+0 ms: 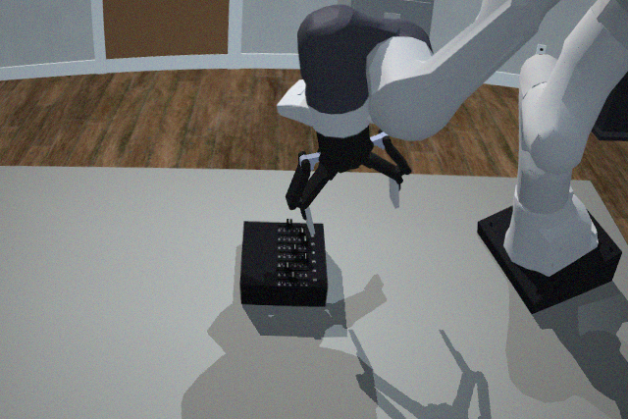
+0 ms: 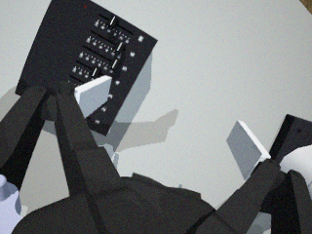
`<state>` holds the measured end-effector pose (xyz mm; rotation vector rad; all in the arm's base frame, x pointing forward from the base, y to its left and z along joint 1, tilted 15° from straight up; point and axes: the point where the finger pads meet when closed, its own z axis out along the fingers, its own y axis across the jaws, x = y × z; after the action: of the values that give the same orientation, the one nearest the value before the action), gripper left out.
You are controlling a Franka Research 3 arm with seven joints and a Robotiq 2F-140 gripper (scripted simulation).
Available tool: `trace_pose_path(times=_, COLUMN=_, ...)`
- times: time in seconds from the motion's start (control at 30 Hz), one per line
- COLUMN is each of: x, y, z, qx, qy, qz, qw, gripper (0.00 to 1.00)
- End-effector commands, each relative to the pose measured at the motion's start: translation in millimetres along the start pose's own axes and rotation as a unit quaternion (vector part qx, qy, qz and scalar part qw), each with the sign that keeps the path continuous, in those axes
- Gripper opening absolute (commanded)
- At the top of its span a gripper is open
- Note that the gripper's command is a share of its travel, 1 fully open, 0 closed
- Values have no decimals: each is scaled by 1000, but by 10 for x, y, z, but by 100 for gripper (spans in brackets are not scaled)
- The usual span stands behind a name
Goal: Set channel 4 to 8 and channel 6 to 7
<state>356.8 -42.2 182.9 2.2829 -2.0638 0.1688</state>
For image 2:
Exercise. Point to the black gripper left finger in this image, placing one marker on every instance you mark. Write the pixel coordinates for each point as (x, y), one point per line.
(114, 206)

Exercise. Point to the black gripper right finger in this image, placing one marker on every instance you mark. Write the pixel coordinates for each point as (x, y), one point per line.
(291, 214)

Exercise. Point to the black lighting desk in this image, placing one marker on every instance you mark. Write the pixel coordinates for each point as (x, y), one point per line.
(76, 36)

